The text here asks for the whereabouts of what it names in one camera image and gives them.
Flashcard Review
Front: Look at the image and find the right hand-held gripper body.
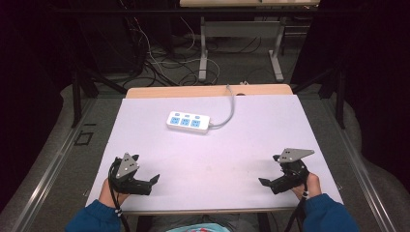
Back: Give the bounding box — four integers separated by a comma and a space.
272, 147, 311, 195

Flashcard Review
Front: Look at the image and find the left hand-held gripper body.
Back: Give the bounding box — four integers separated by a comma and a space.
109, 152, 153, 196

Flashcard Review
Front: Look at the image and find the person's right hand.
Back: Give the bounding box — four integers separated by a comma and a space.
290, 172, 323, 201

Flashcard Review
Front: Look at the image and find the person's left hand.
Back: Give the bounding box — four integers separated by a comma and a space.
98, 178, 131, 209

